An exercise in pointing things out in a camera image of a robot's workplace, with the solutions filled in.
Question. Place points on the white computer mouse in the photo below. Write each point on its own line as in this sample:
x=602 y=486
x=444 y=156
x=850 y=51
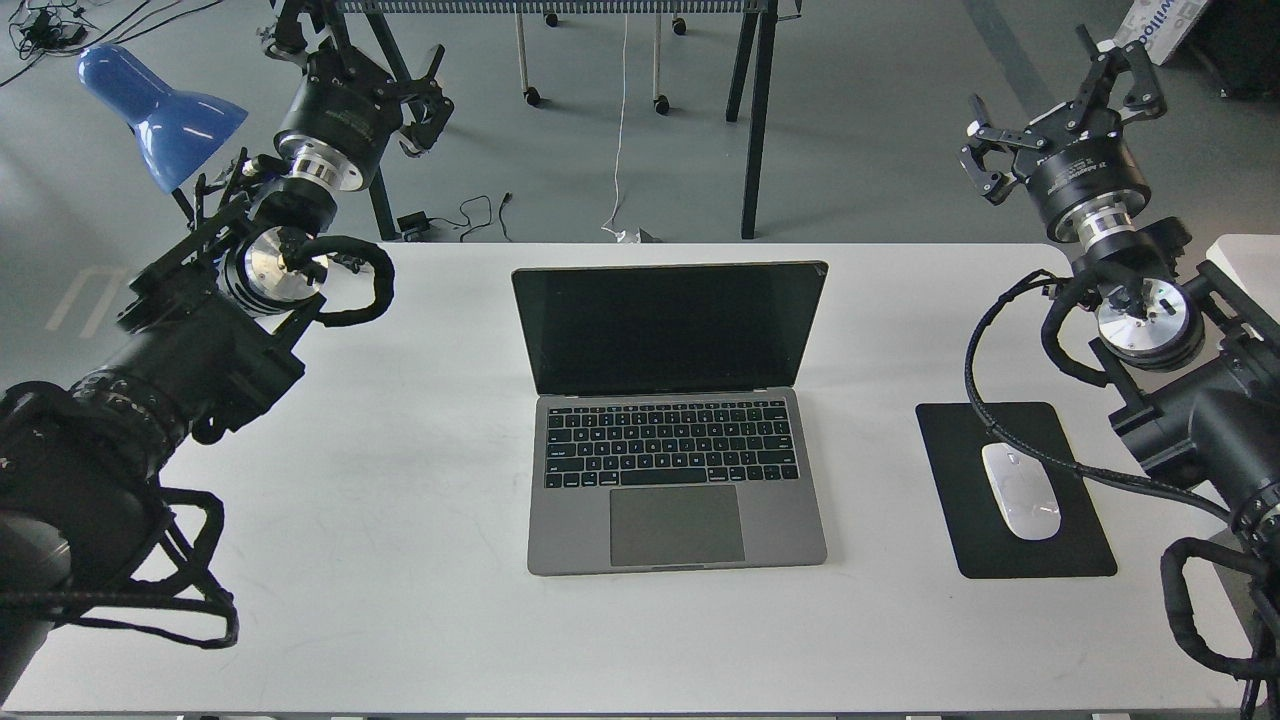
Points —
x=1023 y=492

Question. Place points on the white side table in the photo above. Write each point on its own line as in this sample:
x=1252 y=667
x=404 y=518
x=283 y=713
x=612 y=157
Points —
x=1252 y=263

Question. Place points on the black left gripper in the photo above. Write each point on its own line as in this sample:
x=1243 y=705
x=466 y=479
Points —
x=337 y=109

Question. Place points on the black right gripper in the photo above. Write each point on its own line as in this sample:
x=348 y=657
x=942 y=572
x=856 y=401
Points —
x=1077 y=154

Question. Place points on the blue desk lamp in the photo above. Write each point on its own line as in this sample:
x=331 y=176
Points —
x=177 y=131

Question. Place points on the black mouse pad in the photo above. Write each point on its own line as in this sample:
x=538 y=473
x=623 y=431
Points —
x=984 y=545

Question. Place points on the black-legged background table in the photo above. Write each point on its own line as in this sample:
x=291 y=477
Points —
x=752 y=66

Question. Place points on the black power adapter with cable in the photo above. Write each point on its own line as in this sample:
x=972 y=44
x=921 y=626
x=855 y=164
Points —
x=472 y=217

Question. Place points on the grey laptop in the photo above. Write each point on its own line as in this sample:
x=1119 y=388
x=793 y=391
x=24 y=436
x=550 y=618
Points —
x=668 y=435

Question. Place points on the white rolling cart legs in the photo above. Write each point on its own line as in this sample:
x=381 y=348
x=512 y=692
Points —
x=590 y=60

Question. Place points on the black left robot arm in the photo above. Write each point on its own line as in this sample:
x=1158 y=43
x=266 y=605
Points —
x=87 y=523

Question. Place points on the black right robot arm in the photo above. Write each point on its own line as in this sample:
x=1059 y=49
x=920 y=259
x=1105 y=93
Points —
x=1195 y=360

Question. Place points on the white cardboard box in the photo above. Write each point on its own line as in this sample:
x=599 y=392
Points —
x=1160 y=26

